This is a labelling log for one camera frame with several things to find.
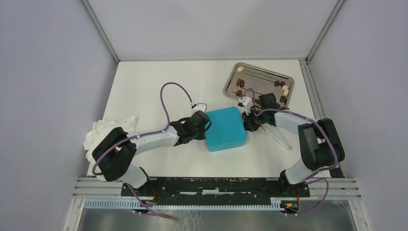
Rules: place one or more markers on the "steel tray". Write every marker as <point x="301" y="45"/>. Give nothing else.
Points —
<point x="262" y="81"/>

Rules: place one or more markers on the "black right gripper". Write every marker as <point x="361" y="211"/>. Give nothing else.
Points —
<point x="248" y="126"/>

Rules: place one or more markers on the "white cloth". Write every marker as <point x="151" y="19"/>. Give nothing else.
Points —
<point x="100" y="130"/>

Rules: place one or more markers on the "wrist camera white grey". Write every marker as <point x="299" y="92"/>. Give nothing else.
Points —
<point x="199" y="107"/>
<point x="246" y="103"/>

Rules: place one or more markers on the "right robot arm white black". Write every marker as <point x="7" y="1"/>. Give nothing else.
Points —
<point x="320" y="146"/>

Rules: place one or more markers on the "steel serving tongs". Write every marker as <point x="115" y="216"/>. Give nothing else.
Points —
<point x="277" y="136"/>

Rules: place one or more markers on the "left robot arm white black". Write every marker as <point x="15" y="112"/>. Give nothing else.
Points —
<point x="113" y="155"/>

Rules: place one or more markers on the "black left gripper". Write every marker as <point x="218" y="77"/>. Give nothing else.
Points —
<point x="202" y="135"/>

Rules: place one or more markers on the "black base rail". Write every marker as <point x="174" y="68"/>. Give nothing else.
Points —
<point x="219" y="191"/>

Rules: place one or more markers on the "teal box lid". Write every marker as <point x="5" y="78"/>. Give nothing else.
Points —
<point x="226" y="130"/>

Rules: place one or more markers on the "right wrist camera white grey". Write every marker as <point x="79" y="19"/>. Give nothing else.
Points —
<point x="246" y="103"/>

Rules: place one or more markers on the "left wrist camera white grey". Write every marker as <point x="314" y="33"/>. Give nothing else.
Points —
<point x="199" y="107"/>

